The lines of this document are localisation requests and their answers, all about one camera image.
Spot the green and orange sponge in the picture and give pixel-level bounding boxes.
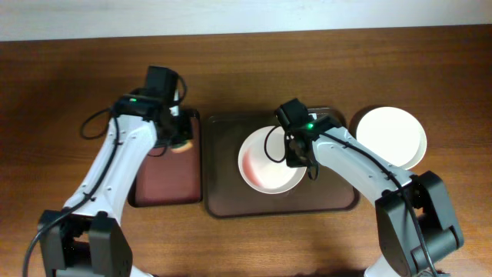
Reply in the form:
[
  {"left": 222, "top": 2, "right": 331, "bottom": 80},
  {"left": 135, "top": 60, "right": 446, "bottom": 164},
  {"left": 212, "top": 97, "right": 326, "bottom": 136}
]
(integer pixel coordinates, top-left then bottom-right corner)
[{"left": 171, "top": 140, "right": 193, "bottom": 153}]

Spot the white plate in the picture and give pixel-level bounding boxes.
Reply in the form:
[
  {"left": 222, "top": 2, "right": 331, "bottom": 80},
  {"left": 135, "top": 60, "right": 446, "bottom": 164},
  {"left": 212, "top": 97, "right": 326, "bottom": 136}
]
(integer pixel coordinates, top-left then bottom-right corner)
[
  {"left": 238, "top": 125, "right": 306, "bottom": 195},
  {"left": 353, "top": 106, "right": 427, "bottom": 170}
]

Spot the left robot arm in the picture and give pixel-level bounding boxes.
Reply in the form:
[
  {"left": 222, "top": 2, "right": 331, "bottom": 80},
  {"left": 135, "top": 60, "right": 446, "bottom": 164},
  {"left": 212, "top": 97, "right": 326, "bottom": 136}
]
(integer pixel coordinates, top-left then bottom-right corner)
[{"left": 22, "top": 65, "right": 192, "bottom": 276}]

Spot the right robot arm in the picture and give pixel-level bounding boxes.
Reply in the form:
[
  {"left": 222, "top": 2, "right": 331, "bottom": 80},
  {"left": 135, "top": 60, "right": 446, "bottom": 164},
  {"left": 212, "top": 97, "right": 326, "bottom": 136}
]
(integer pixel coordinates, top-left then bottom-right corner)
[{"left": 274, "top": 98, "right": 464, "bottom": 276}]

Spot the small red-brown tray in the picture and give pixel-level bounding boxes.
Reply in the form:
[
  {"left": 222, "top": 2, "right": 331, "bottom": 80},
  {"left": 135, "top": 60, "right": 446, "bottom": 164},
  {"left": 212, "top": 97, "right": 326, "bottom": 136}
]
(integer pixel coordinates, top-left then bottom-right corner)
[{"left": 128, "top": 109, "right": 202, "bottom": 208}]

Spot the large dark brown tray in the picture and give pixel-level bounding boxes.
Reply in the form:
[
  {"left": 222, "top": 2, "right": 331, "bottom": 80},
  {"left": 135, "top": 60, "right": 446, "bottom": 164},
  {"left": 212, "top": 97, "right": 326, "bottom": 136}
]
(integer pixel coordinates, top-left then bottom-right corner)
[{"left": 201, "top": 112, "right": 361, "bottom": 219}]

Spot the right black cable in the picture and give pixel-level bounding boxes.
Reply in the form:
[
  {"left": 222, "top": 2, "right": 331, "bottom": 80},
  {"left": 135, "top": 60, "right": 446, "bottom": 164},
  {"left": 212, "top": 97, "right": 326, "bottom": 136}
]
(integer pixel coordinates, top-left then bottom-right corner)
[{"left": 263, "top": 125, "right": 439, "bottom": 277}]

